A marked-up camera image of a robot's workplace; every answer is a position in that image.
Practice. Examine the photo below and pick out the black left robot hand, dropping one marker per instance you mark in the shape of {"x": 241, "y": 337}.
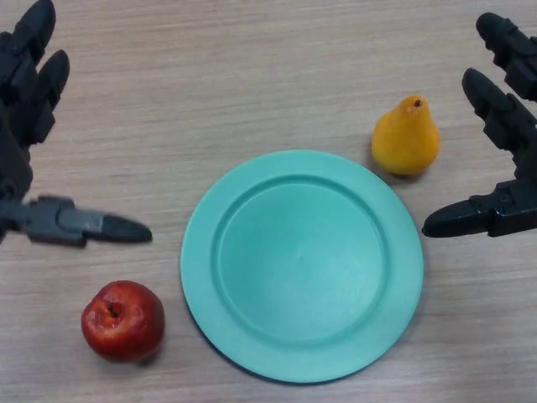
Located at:
{"x": 21, "y": 126}

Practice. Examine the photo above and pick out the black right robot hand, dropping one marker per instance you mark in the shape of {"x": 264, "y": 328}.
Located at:
{"x": 509, "y": 121}

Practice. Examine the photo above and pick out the red apple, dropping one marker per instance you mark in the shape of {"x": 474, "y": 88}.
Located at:
{"x": 123, "y": 321}

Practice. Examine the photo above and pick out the green round plate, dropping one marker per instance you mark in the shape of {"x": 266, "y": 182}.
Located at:
{"x": 302, "y": 266}

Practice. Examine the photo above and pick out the yellow pear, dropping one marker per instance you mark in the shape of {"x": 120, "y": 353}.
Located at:
{"x": 406, "y": 139}

